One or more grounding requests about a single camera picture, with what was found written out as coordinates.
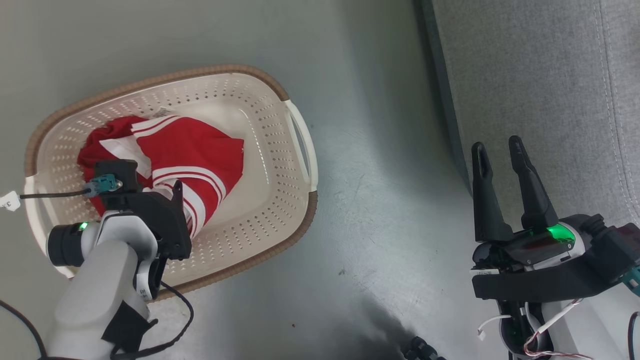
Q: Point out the red white striped garment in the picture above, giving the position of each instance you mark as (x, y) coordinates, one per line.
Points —
(200, 150)

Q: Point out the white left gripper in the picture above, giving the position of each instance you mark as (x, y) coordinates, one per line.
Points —
(125, 230)

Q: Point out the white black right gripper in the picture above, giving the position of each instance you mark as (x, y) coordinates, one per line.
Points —
(535, 250)

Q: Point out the white perforated laundry basket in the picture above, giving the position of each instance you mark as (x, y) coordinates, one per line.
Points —
(270, 200)

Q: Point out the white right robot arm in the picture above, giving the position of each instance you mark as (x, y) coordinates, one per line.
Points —
(590, 335)

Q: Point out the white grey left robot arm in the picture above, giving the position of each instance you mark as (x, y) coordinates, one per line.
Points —
(95, 295)

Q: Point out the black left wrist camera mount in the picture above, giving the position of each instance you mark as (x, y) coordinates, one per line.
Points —
(160, 220)

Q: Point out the grey fabric sofa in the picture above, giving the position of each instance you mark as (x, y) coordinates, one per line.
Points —
(525, 75)

